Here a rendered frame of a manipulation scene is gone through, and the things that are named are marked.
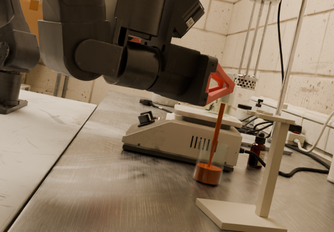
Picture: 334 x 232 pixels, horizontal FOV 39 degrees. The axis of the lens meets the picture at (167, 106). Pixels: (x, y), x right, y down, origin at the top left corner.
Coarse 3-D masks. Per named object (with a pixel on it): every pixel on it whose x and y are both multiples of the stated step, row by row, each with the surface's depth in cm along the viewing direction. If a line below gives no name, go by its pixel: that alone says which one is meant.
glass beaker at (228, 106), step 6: (234, 78) 83; (210, 84) 84; (216, 84) 83; (234, 90) 84; (234, 96) 84; (216, 102) 83; (228, 102) 83; (204, 108) 85; (210, 108) 83; (216, 108) 83; (228, 108) 84; (210, 114) 83; (216, 114) 83; (228, 114) 84
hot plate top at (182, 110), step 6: (174, 108) 83; (180, 108) 84; (186, 108) 87; (192, 108) 90; (180, 114) 81; (186, 114) 81; (192, 114) 81; (198, 114) 81; (204, 114) 82; (210, 120) 81; (216, 120) 81; (222, 120) 80; (228, 120) 81; (234, 120) 83; (234, 126) 81; (240, 126) 81
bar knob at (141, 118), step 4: (140, 116) 84; (144, 116) 83; (148, 116) 83; (140, 120) 84; (144, 120) 83; (148, 120) 83; (152, 120) 83; (140, 124) 83; (144, 124) 82; (148, 124) 82
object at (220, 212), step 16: (256, 112) 54; (288, 128) 54; (272, 144) 55; (272, 160) 54; (272, 176) 55; (272, 192) 55; (208, 208) 54; (224, 208) 55; (240, 208) 57; (256, 208) 56; (224, 224) 50; (240, 224) 50; (256, 224) 51; (272, 224) 53
